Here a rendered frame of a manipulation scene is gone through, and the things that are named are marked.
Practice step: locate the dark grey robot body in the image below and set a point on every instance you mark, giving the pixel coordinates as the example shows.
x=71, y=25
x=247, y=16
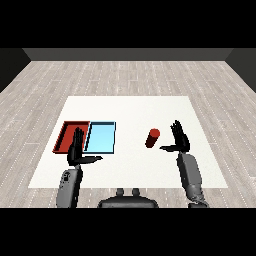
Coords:
x=128, y=200

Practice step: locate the red shallow open box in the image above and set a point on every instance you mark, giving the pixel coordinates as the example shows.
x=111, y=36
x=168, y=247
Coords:
x=68, y=137

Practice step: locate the red can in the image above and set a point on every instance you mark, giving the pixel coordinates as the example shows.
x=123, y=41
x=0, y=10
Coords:
x=152, y=138

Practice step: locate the light blue shallow open box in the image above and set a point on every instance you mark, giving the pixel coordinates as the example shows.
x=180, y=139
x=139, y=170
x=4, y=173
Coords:
x=100, y=137

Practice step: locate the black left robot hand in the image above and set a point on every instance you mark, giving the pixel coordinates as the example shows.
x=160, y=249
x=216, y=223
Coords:
x=75, y=153

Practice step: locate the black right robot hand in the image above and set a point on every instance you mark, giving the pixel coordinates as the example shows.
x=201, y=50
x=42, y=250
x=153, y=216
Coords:
x=181, y=141

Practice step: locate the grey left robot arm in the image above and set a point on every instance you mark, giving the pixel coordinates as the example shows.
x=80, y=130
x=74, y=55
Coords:
x=68, y=188

